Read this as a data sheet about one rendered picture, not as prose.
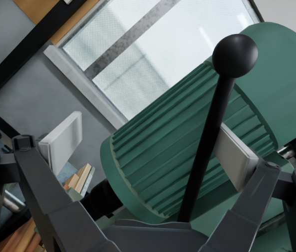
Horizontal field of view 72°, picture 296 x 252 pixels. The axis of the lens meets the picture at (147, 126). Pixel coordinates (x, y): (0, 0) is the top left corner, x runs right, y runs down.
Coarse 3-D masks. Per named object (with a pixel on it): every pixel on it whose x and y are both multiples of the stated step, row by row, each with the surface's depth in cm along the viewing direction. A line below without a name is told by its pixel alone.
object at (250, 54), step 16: (224, 48) 15; (240, 48) 15; (256, 48) 15; (224, 64) 16; (240, 64) 15; (224, 80) 17; (224, 96) 17; (208, 112) 18; (224, 112) 18; (208, 128) 18; (208, 144) 19; (208, 160) 19; (192, 176) 20; (192, 192) 21; (192, 208) 21
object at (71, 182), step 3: (75, 174) 65; (69, 177) 66; (72, 177) 63; (75, 177) 64; (78, 177) 66; (66, 180) 66; (69, 180) 63; (72, 180) 62; (75, 180) 64; (66, 183) 63; (69, 183) 61; (72, 183) 62; (75, 183) 63; (69, 186) 60; (72, 186) 61; (39, 243) 45; (42, 246) 43; (42, 249) 42
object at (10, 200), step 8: (8, 192) 42; (8, 200) 41; (16, 200) 42; (8, 208) 41; (16, 208) 41; (24, 208) 42; (16, 216) 41; (24, 216) 38; (8, 224) 40; (16, 224) 38; (0, 232) 40; (8, 232) 39; (0, 240) 40
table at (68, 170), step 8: (64, 168) 69; (72, 168) 72; (56, 176) 64; (64, 176) 67; (16, 184) 51; (16, 192) 50; (24, 200) 50; (0, 216) 43; (8, 216) 45; (0, 224) 42
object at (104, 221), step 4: (72, 188) 41; (68, 192) 40; (72, 192) 41; (76, 192) 42; (72, 196) 40; (76, 196) 41; (80, 196) 42; (76, 200) 40; (104, 216) 44; (100, 220) 42; (104, 220) 43; (108, 220) 44; (100, 224) 42; (104, 224) 42; (108, 224) 44; (112, 224) 45; (36, 228) 37; (100, 228) 41
